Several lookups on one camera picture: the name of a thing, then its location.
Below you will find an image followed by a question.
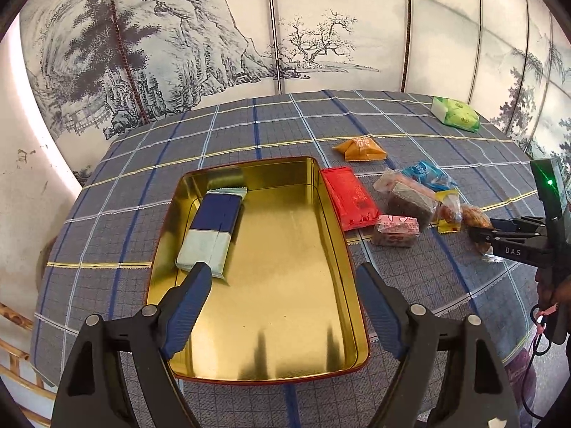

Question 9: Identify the clear brown pastry packet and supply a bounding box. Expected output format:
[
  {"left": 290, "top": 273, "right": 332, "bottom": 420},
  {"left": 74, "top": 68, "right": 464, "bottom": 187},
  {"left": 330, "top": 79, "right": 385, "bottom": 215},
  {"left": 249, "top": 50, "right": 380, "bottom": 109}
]
[{"left": 461, "top": 204, "right": 502, "bottom": 264}]

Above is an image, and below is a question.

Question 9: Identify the yellow snack packet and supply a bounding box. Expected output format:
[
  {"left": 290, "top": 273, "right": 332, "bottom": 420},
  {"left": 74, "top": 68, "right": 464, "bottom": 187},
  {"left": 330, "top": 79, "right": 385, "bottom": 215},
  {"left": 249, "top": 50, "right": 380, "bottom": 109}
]
[{"left": 435, "top": 188, "right": 463, "bottom": 234}]

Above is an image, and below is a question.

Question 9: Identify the dark seaweed snack bag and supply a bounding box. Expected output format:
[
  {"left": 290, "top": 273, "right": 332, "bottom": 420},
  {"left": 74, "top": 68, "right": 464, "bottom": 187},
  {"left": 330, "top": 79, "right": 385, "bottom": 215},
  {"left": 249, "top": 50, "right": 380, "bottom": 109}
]
[{"left": 386, "top": 183, "right": 438, "bottom": 232}]

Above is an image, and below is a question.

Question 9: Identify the pink snack packet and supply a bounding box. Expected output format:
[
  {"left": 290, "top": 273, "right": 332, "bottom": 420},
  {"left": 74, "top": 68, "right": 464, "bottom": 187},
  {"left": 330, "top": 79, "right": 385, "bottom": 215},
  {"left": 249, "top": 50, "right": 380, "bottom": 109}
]
[{"left": 372, "top": 214, "right": 420, "bottom": 248}]

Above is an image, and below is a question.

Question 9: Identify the red snack packet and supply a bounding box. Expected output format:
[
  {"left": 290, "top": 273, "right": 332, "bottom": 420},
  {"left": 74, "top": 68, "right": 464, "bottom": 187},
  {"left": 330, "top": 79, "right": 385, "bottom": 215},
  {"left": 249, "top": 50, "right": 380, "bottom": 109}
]
[{"left": 321, "top": 166, "right": 380, "bottom": 232}]

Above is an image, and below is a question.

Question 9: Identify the blue and teal snack pack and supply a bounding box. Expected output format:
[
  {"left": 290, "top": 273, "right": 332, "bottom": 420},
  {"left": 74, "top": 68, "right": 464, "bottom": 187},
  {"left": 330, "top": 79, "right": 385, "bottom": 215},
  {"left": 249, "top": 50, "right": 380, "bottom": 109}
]
[{"left": 175, "top": 187, "right": 248, "bottom": 279}]

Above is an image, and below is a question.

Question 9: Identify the right hand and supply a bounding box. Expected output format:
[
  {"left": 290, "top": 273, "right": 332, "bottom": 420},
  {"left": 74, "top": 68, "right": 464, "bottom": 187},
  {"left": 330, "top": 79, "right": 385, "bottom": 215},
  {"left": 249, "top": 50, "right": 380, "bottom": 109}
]
[{"left": 535, "top": 269, "right": 570, "bottom": 312}]

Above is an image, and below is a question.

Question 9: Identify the bamboo chair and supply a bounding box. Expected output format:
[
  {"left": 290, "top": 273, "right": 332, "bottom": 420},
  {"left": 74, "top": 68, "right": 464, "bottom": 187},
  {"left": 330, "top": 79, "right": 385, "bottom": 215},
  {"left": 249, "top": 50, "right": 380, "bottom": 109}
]
[{"left": 1, "top": 304, "right": 57, "bottom": 427}]

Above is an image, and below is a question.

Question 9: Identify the green tissue pack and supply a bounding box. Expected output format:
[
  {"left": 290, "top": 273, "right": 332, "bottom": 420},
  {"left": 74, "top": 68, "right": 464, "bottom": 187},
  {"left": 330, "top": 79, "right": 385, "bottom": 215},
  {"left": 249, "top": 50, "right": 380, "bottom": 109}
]
[{"left": 431, "top": 97, "right": 480, "bottom": 132}]

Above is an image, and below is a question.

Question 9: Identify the blue snack packet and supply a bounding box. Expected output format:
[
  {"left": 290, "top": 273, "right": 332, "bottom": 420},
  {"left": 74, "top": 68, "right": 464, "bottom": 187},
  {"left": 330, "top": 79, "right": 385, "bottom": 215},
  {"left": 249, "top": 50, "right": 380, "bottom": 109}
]
[{"left": 401, "top": 160, "right": 458, "bottom": 192}]

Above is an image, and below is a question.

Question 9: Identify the grey plaid tablecloth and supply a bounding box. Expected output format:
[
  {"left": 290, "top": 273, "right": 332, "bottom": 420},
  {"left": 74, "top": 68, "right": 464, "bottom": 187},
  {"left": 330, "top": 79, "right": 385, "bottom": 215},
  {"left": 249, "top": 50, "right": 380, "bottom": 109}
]
[{"left": 30, "top": 89, "right": 548, "bottom": 428}]

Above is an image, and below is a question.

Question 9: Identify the reddish dried snack bag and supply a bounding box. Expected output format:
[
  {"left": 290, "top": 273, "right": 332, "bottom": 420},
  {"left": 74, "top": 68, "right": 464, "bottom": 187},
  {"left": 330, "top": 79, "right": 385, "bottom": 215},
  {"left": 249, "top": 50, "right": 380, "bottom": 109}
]
[{"left": 373, "top": 169, "right": 435, "bottom": 200}]

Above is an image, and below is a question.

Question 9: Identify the gold and red tin box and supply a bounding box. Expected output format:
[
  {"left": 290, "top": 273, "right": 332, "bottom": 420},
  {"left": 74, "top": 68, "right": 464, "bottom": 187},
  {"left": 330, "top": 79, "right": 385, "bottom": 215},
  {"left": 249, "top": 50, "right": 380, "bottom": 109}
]
[{"left": 147, "top": 157, "right": 370, "bottom": 383}]

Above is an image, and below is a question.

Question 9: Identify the orange snack packet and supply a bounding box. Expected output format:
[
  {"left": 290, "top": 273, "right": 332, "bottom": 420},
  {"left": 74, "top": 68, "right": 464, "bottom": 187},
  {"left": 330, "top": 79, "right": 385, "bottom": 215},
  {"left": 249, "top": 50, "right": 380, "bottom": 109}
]
[{"left": 333, "top": 136, "right": 388, "bottom": 162}]

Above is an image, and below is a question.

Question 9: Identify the painted folding screen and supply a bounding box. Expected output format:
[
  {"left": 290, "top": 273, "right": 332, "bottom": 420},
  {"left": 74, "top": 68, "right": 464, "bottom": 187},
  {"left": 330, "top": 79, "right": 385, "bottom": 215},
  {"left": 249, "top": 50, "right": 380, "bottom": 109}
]
[{"left": 19, "top": 0, "right": 570, "bottom": 181}]

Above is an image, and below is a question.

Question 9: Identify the black cable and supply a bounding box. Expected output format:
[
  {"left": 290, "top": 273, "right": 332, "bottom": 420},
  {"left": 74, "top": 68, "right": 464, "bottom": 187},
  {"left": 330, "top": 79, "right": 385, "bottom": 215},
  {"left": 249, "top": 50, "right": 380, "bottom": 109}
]
[{"left": 519, "top": 304, "right": 555, "bottom": 422}]

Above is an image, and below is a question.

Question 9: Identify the pink strap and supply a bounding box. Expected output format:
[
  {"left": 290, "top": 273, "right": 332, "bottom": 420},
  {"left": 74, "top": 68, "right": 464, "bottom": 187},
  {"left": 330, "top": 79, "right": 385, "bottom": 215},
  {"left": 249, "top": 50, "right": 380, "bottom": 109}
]
[{"left": 533, "top": 302, "right": 560, "bottom": 335}]

